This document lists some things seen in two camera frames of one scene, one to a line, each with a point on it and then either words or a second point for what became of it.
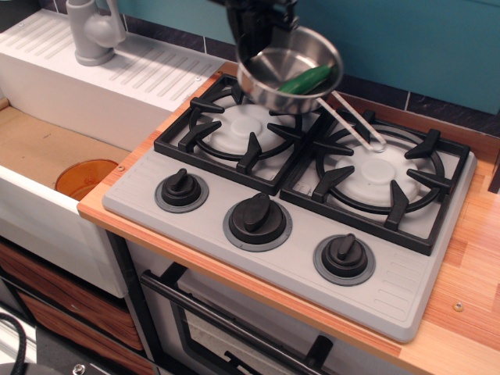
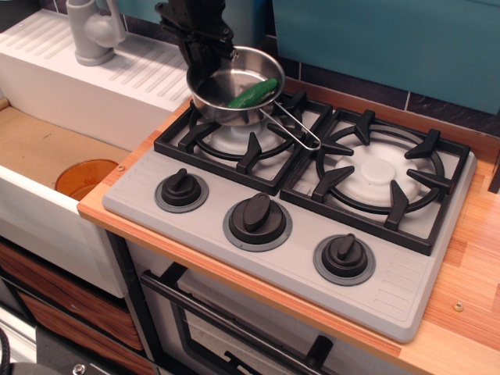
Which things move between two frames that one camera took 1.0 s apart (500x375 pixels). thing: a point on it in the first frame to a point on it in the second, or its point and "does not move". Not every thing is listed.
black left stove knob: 181,193 does not move
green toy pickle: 305,80 to 253,94
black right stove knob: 344,259 does not move
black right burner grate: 394,181 does not move
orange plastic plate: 82,177 does not move
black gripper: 252,23 to 203,33
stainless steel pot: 280,57 to 231,92
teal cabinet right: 446,51 does not move
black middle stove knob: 257,224 does not move
